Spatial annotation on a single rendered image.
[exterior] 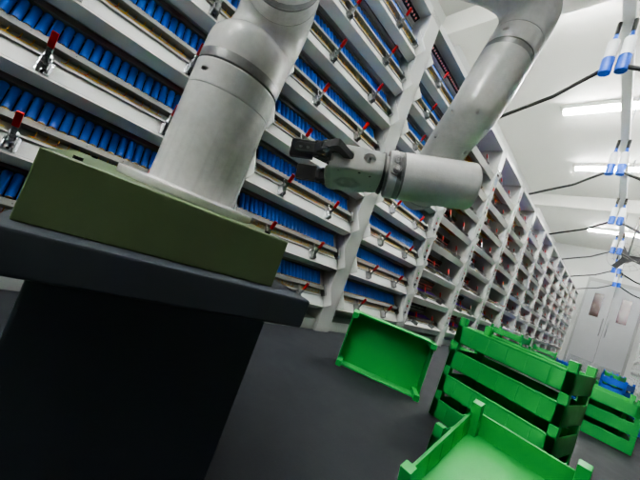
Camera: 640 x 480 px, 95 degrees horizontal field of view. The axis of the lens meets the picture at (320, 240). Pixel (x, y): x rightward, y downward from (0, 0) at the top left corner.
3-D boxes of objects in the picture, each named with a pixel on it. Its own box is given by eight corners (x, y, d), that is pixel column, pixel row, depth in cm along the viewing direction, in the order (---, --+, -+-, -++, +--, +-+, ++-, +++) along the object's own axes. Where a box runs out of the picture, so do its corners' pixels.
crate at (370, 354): (337, 358, 112) (334, 365, 104) (355, 309, 113) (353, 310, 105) (414, 393, 105) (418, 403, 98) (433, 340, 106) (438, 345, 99)
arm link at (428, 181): (396, 163, 58) (409, 144, 49) (464, 172, 58) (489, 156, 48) (390, 204, 58) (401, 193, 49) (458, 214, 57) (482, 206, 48)
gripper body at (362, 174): (390, 182, 47) (322, 171, 48) (379, 203, 57) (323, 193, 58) (396, 140, 49) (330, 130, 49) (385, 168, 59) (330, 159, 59)
